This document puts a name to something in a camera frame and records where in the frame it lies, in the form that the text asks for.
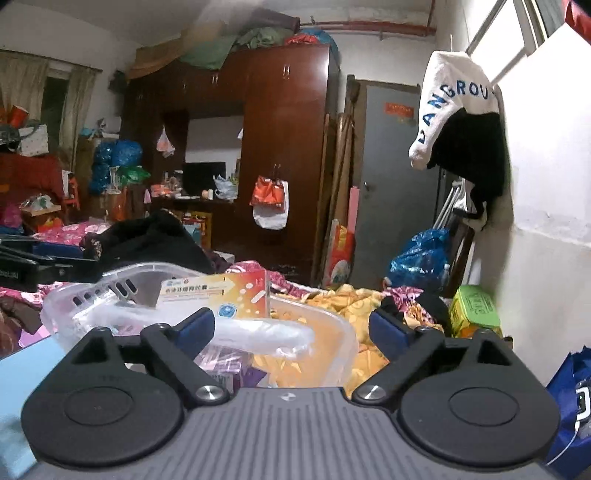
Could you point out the green box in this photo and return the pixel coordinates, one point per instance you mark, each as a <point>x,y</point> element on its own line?
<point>475,309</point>

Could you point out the tan cloth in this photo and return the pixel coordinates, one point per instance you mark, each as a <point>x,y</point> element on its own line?
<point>157,55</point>

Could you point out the green plastic bag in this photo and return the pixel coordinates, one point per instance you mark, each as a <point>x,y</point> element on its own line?
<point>135,175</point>

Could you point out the pink plastic packet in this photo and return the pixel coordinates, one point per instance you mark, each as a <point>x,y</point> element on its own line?
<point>219,360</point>

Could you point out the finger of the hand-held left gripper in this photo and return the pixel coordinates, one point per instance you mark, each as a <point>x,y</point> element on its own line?
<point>69,270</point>
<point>55,249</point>

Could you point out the clear plastic bag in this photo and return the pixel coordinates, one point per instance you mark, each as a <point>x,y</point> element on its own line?
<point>225,188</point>

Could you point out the orange plastic bag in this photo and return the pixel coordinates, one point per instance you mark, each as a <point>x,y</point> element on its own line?
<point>268,191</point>

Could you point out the small hanging plastic bag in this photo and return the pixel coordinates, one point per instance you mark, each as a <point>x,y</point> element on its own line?
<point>165,144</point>

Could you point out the black clothes pile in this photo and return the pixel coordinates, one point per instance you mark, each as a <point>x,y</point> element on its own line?
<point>152,240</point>

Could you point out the red and yellow bag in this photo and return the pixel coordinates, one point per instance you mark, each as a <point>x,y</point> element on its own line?
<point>339,258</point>

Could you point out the black monitor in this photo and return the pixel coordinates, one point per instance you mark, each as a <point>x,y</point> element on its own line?
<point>203,177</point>

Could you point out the red hanging bag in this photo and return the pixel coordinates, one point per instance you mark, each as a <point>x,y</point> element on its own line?
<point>579,18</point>

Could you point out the orange and white medicine box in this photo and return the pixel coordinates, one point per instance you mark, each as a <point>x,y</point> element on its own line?
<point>207,290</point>

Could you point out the red cloth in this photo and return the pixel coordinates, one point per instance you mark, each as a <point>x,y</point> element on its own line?
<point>27,177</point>

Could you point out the dark wooden wardrobe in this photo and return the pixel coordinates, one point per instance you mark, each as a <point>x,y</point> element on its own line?
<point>286,115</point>

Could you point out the beige curtain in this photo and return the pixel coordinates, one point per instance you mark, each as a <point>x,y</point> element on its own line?
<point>27,92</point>

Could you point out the white plastic lattice basket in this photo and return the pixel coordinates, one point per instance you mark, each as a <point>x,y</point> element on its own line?
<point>69,300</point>

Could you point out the pink board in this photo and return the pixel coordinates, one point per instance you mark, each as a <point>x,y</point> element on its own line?
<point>354,207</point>

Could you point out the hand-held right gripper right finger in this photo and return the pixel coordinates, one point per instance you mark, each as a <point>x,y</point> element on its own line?
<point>385,334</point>

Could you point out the purple tissue pack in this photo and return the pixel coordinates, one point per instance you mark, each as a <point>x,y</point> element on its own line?
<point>251,377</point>

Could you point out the black hanging garment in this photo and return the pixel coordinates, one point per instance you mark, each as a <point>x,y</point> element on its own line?
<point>471,152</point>

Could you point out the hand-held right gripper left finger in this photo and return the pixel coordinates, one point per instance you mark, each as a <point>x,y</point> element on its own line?
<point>196,334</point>

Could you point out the dotted gift box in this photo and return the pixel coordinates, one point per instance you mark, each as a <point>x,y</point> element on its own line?
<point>33,141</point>

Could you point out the grey bucket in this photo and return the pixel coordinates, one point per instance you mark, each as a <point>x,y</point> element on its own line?
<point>277,21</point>

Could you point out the blue crinkled plastic bag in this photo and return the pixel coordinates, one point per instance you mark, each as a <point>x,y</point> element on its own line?
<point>420,258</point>

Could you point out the white lettered hoodie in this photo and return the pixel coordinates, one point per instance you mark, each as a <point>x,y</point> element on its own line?
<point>443,78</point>

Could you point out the pink blanket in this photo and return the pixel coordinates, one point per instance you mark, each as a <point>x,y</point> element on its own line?
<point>64,233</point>

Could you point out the blue plastic sack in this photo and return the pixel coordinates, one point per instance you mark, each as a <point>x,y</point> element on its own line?
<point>115,159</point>

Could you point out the metal pole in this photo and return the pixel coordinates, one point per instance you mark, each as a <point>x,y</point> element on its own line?
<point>485,27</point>

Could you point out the blue shopping bag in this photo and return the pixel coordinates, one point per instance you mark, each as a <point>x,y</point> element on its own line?
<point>568,406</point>

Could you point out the yellow blanket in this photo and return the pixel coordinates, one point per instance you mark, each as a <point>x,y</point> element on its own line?
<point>351,300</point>

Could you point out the red and blue bags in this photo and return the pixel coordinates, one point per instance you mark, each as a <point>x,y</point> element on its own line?
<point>311,38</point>

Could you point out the wooden planks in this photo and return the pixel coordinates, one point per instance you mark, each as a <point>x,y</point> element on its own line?
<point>341,161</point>

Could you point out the white black-trimmed garment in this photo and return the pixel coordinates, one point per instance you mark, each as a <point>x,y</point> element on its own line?
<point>478,207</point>

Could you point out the green cloth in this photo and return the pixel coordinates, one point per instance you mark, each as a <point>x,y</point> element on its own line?
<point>212,48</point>

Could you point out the metal folding frame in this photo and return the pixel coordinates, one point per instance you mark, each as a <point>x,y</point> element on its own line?
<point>445,205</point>

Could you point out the grey metal door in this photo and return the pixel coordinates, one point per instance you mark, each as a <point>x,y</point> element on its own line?
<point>388,184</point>

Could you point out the red pipe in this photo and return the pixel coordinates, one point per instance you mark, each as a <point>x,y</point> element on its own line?
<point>369,26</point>

